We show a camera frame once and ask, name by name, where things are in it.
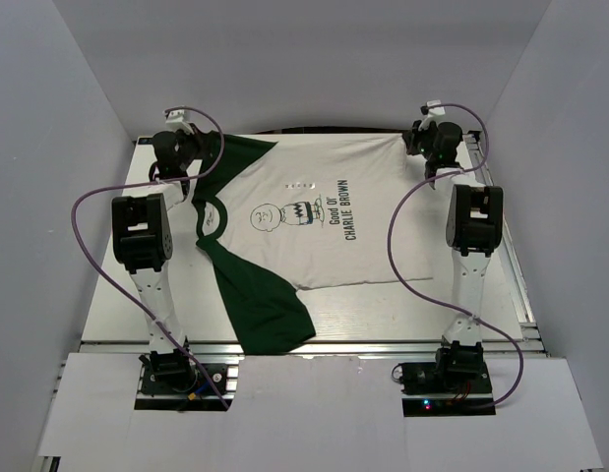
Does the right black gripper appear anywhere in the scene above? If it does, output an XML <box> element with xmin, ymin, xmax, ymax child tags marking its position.
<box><xmin>404</xmin><ymin>118</ymin><xmax>439</xmax><ymax>161</ymax></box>

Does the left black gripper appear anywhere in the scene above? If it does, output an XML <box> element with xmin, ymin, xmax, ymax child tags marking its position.
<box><xmin>172</xmin><ymin>123</ymin><xmax>213</xmax><ymax>172</ymax></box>

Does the white green raglan t-shirt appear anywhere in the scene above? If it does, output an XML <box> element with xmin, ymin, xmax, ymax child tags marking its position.
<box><xmin>192</xmin><ymin>133</ymin><xmax>433</xmax><ymax>355</ymax></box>

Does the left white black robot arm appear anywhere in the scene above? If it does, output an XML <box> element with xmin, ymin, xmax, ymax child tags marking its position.
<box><xmin>111</xmin><ymin>123</ymin><xmax>209</xmax><ymax>393</ymax></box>

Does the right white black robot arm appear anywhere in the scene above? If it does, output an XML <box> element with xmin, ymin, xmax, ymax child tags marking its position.
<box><xmin>401</xmin><ymin>120</ymin><xmax>504</xmax><ymax>400</ymax></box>

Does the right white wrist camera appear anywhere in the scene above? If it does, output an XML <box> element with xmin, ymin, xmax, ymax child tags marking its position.
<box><xmin>418</xmin><ymin>100</ymin><xmax>446</xmax><ymax>131</ymax></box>

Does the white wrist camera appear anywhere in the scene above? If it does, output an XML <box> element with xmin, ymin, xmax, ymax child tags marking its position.
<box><xmin>164</xmin><ymin>108</ymin><xmax>194</xmax><ymax>134</ymax></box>
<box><xmin>418</xmin><ymin>100</ymin><xmax>446</xmax><ymax>131</ymax></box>

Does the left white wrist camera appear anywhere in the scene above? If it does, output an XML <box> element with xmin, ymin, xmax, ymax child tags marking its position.
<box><xmin>164</xmin><ymin>108</ymin><xmax>194</xmax><ymax>134</ymax></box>

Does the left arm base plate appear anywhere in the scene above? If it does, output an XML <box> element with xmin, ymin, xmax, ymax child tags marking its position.
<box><xmin>134</xmin><ymin>356</ymin><xmax>238</xmax><ymax>413</ymax></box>

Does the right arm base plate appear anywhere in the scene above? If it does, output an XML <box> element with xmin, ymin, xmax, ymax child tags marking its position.
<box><xmin>392</xmin><ymin>362</ymin><xmax>496</xmax><ymax>418</ymax></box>

